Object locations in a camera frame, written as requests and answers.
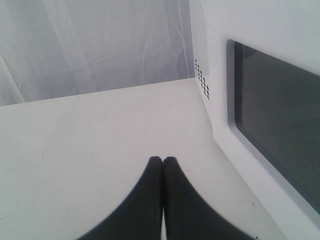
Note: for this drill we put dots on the white microwave door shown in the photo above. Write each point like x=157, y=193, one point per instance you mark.
x=264, y=72

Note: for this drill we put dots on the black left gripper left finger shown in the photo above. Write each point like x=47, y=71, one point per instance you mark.
x=139, y=216

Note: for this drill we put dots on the white backdrop curtain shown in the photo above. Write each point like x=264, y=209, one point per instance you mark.
x=58, y=48

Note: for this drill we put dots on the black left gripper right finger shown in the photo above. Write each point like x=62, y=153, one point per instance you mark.
x=187, y=215

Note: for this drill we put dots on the white microwave oven body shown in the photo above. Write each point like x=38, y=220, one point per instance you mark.
x=199, y=31

